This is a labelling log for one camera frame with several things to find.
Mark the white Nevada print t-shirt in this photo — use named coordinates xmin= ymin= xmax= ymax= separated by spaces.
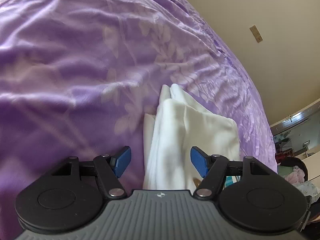
xmin=143 ymin=84 xmax=240 ymax=192

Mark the dark basket with clothes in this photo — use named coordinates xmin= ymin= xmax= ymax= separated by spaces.
xmin=277 ymin=157 xmax=319 ymax=203

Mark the white wardrobe with mirror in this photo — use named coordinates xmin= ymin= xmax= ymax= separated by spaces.
xmin=271 ymin=100 xmax=319 ymax=185

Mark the purple floral bed cover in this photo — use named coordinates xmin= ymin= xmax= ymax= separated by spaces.
xmin=1 ymin=0 xmax=277 ymax=239

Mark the beige wall socket plate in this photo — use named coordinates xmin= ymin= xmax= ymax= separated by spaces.
xmin=249 ymin=25 xmax=263 ymax=43

